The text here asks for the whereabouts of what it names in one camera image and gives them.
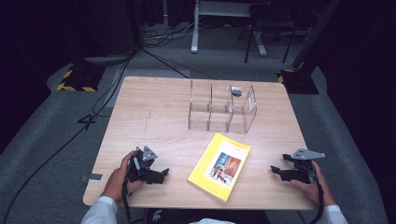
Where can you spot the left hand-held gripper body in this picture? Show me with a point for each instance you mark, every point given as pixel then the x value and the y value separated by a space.
pixel 141 166

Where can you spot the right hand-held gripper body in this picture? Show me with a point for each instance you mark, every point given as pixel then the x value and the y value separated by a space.
pixel 303 172

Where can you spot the yellow book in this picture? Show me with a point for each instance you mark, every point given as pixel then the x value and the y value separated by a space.
pixel 202 171

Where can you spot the clear acrylic divided organizer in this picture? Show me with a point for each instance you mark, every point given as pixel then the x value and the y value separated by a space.
pixel 218 118

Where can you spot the person's right hand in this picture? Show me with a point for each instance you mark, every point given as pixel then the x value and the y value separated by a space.
pixel 314 189

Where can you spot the person's left hand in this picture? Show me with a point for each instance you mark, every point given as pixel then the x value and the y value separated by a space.
pixel 116 183

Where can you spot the grey tape strip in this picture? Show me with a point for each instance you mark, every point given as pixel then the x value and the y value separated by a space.
pixel 94 177

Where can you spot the yellow black striped stand base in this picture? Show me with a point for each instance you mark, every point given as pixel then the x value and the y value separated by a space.
pixel 79 77
pixel 299 82

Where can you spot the small dark round object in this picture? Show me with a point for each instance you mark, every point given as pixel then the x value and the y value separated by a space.
pixel 236 92

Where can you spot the grey slanted metal pole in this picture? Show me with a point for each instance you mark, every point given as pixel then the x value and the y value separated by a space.
pixel 314 34

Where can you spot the black chair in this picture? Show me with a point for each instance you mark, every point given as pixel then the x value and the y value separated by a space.
pixel 271 21

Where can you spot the white metal desk frame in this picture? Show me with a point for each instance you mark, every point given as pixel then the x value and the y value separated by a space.
pixel 195 31

